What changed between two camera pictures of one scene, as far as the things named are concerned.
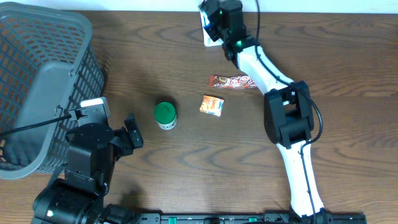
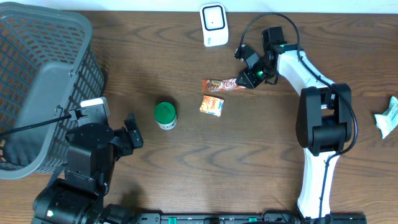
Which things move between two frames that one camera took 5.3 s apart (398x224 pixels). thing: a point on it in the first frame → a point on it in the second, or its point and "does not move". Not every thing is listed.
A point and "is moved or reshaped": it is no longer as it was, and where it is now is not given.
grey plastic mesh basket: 50,61 does not move
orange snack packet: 212,105 does not move
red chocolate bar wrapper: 235,81 is moved or reshaped
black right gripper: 212,32 → 250,81
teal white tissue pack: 207,21 → 387,121
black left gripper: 127,142 does not move
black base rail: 248,218 does not move
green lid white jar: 165,114 does not move
